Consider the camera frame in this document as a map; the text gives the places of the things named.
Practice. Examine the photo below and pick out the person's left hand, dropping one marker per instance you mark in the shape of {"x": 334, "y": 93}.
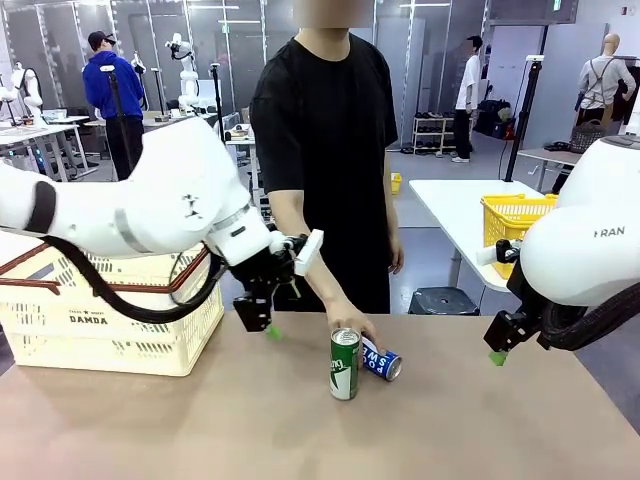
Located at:
{"x": 398, "y": 255}

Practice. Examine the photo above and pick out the white desk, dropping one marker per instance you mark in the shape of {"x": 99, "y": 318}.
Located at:
{"x": 45, "y": 131}

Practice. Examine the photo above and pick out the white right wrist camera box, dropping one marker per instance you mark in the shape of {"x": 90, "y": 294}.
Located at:
{"x": 487, "y": 256}

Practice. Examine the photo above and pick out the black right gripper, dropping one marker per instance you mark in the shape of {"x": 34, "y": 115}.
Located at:
{"x": 525, "y": 305}

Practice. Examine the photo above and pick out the green white drink can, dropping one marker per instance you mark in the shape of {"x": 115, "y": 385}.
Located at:
{"x": 345, "y": 370}

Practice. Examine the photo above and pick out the thin black tripod pole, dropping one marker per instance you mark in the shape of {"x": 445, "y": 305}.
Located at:
{"x": 217, "y": 100}

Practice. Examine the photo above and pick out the yellow plastic basket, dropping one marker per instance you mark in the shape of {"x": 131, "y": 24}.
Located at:
{"x": 505, "y": 220}

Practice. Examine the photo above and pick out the shoe shelf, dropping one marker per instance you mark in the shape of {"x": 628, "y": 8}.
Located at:
{"x": 442, "y": 132}

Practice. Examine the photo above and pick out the black bag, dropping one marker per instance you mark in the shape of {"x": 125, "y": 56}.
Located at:
{"x": 492, "y": 120}

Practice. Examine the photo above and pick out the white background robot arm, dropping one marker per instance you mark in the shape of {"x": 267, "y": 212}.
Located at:
{"x": 186, "y": 75}
{"x": 30, "y": 90}

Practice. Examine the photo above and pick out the person's right forearm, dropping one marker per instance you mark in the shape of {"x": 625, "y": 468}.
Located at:
{"x": 325, "y": 285}

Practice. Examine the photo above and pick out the person's left forearm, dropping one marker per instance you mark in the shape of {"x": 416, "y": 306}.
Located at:
{"x": 391, "y": 210}

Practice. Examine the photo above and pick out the person in black T-shirt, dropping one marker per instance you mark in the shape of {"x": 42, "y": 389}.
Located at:
{"x": 325, "y": 125}

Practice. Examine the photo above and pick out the white table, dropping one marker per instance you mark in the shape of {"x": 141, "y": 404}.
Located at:
{"x": 450, "y": 210}

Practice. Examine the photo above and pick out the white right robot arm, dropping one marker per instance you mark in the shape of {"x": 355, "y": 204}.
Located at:
{"x": 590, "y": 250}

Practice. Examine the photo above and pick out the grey wicker basket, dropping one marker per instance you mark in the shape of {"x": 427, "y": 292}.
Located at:
{"x": 587, "y": 137}

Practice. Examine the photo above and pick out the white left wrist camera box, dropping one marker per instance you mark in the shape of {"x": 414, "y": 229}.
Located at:
{"x": 307, "y": 252}

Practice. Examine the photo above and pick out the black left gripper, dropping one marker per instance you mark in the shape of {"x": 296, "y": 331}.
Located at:
{"x": 260, "y": 277}

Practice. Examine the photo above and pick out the man in white T-shirt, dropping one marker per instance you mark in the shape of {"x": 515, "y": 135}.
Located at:
{"x": 467, "y": 85}

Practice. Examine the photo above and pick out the black stool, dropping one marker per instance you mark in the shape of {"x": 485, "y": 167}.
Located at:
{"x": 442, "y": 300}

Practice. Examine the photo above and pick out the grey side table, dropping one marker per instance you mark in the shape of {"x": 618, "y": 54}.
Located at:
{"x": 550, "y": 155}

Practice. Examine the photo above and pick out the blue white drink can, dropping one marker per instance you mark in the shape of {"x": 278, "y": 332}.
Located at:
{"x": 382, "y": 365}

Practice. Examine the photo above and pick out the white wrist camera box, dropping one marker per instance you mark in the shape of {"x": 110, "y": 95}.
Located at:
{"x": 307, "y": 252}
{"x": 487, "y": 256}

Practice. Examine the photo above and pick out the mannequin with apron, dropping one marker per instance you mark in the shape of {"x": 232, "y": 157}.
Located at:
{"x": 602, "y": 80}

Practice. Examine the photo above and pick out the small yellow bin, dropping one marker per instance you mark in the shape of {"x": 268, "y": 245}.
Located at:
{"x": 396, "y": 184}

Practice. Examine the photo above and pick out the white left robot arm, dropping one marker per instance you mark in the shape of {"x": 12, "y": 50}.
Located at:
{"x": 150, "y": 200}

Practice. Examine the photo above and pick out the grey workbench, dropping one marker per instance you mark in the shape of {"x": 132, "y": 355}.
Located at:
{"x": 165, "y": 120}

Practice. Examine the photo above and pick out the black tripod with white box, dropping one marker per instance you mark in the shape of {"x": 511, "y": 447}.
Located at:
{"x": 520, "y": 125}

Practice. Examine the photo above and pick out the person's right hand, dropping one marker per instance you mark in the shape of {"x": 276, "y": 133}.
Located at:
{"x": 347, "y": 315}

